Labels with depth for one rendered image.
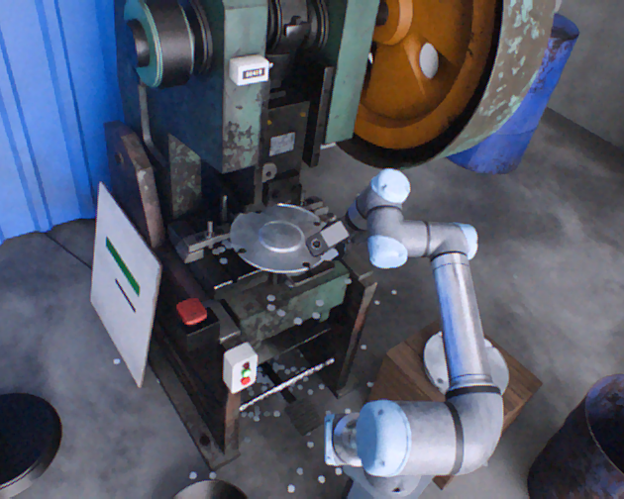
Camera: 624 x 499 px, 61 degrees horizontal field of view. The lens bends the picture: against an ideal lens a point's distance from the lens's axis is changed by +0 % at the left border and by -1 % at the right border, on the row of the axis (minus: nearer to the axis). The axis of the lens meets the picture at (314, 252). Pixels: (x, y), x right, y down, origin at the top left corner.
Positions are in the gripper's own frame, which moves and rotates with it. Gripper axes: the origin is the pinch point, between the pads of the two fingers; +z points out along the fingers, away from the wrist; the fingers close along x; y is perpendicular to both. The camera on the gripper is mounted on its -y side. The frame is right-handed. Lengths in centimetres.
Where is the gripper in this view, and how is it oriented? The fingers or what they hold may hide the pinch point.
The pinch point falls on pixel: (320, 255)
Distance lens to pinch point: 135.7
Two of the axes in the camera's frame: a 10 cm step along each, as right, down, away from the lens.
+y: 7.7, -3.6, 5.2
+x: -5.2, -8.4, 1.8
